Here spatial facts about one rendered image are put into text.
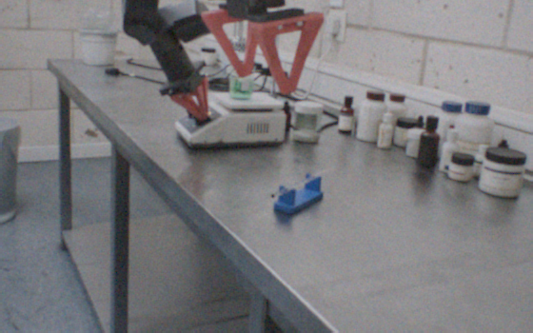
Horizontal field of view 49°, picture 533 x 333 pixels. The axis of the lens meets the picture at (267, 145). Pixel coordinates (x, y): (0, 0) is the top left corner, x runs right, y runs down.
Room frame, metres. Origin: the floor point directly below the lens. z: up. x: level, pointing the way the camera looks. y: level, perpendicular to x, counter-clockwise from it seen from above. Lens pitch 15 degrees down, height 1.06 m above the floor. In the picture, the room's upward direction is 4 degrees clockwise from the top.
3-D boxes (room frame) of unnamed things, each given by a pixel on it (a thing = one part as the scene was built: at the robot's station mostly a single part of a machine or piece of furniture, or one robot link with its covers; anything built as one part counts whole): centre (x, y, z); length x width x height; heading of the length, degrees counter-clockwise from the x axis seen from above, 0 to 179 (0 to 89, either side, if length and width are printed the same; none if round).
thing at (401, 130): (1.26, -0.31, 0.78); 0.05 x 0.05 x 0.06
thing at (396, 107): (1.33, -0.29, 0.80); 0.06 x 0.06 x 0.10
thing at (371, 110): (1.28, -0.23, 0.80); 0.06 x 0.06 x 0.11
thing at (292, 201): (0.84, -0.06, 0.77); 0.10 x 0.03 x 0.04; 148
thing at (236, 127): (1.19, 0.07, 0.79); 0.22 x 0.13 x 0.08; 113
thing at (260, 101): (1.20, 0.05, 0.83); 0.12 x 0.12 x 0.01; 23
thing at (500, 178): (0.97, -0.41, 0.79); 0.07 x 0.07 x 0.07
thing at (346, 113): (1.34, -0.18, 0.79); 0.03 x 0.03 x 0.08
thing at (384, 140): (1.22, -0.25, 0.79); 0.03 x 0.03 x 0.07
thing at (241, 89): (1.19, 0.06, 0.87); 0.06 x 0.05 x 0.08; 52
